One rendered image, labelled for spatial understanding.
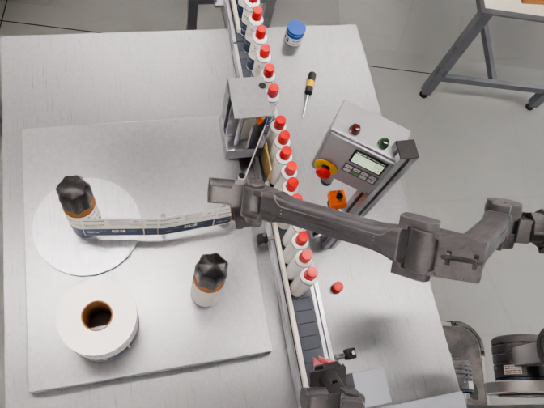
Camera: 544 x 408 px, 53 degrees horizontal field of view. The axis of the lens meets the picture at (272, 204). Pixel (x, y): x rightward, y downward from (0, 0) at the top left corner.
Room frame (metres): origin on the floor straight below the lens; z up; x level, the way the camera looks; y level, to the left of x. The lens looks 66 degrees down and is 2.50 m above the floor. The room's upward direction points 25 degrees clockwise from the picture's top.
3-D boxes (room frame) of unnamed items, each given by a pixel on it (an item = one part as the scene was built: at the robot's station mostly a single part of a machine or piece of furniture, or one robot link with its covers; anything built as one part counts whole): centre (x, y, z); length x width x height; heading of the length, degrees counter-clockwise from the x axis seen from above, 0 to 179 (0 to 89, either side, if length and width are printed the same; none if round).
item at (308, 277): (0.50, -0.18, 0.98); 0.05 x 0.05 x 0.20
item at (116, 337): (0.16, 0.29, 0.95); 0.20 x 0.20 x 0.14
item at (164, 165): (0.45, 0.32, 0.86); 0.80 x 0.67 x 0.05; 33
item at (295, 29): (1.41, 0.19, 0.86); 0.07 x 0.07 x 0.07
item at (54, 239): (0.40, 0.47, 0.89); 0.31 x 0.31 x 0.01
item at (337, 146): (0.72, -0.13, 1.38); 0.17 x 0.10 x 0.19; 88
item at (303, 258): (0.54, -0.15, 0.98); 0.05 x 0.05 x 0.20
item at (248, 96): (0.89, 0.19, 1.14); 0.14 x 0.11 x 0.01; 33
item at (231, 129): (0.89, 0.19, 1.01); 0.14 x 0.13 x 0.26; 33
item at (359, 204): (0.70, -0.22, 1.16); 0.04 x 0.04 x 0.67; 33
